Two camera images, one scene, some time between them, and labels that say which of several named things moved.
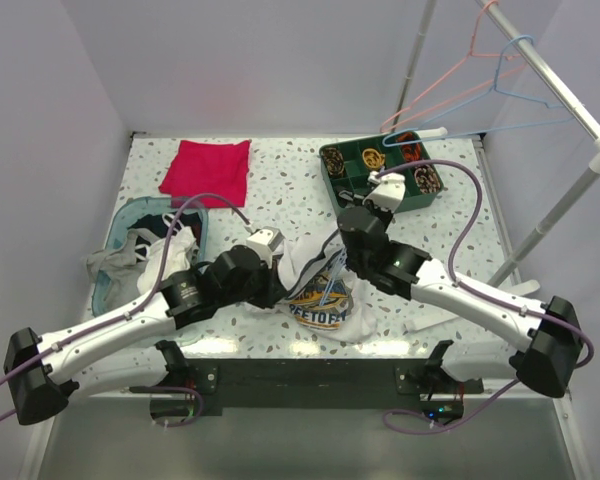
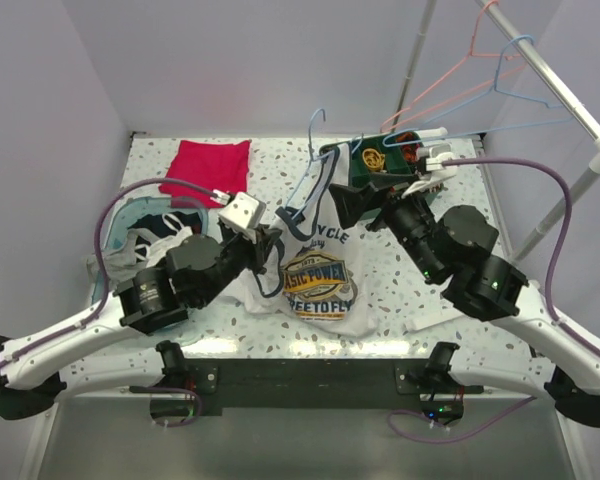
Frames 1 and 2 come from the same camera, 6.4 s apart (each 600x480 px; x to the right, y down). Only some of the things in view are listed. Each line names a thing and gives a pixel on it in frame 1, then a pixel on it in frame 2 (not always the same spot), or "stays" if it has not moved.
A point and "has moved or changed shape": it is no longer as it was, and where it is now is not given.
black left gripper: (273, 292) -> (257, 245)
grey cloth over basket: (122, 267) stays
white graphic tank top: (323, 290) has moved or changed shape
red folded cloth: (199, 168) stays
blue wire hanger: (340, 263) -> (293, 213)
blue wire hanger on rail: (495, 89) stays
